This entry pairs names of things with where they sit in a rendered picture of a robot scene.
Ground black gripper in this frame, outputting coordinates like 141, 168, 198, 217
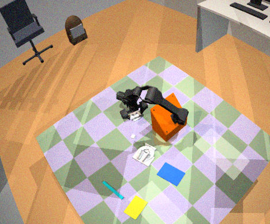
120, 101, 148, 120

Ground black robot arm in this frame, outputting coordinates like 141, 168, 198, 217
116, 85, 189, 125

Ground cyan flat bar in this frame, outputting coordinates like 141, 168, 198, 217
102, 181, 124, 199

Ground yellow flat rectangular plate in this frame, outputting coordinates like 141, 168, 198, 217
124, 195, 148, 219

